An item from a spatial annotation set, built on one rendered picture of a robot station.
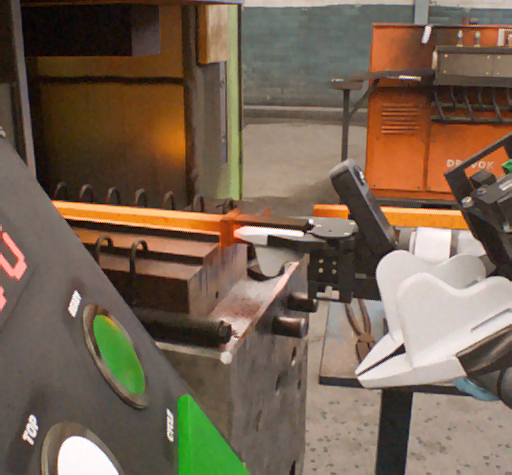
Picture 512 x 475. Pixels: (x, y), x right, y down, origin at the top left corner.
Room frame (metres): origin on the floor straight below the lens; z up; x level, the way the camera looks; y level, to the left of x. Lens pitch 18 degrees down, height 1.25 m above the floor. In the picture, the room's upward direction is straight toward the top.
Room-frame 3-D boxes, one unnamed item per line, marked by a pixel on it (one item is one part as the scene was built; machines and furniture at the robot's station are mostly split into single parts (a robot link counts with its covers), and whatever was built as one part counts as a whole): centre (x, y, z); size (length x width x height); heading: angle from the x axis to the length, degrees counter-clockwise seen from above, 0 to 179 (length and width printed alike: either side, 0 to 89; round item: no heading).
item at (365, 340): (1.23, -0.20, 0.69); 0.60 x 0.04 x 0.01; 179
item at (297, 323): (0.73, -0.04, 0.87); 0.04 x 0.03 x 0.03; 72
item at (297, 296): (0.81, -0.06, 0.87); 0.04 x 0.03 x 0.03; 72
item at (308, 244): (0.69, -0.06, 1.00); 0.09 x 0.05 x 0.02; 75
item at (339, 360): (1.10, -0.28, 0.67); 0.40 x 0.30 x 0.02; 171
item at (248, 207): (0.91, 0.05, 0.95); 0.12 x 0.08 x 0.06; 72
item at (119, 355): (0.27, 0.07, 1.09); 0.05 x 0.03 x 0.04; 162
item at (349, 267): (0.70, -0.12, 0.98); 0.12 x 0.08 x 0.09; 72
